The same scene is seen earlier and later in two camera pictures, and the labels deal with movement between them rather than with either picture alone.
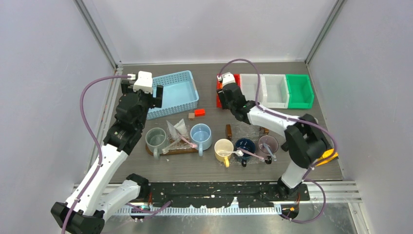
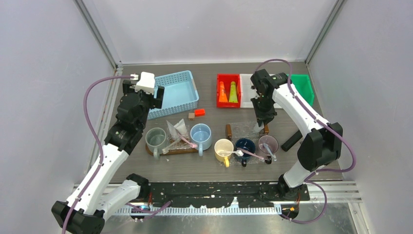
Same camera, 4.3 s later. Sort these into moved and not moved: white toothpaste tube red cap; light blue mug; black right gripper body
Moved: black right gripper body
Not moved: light blue mug; white toothpaste tube red cap
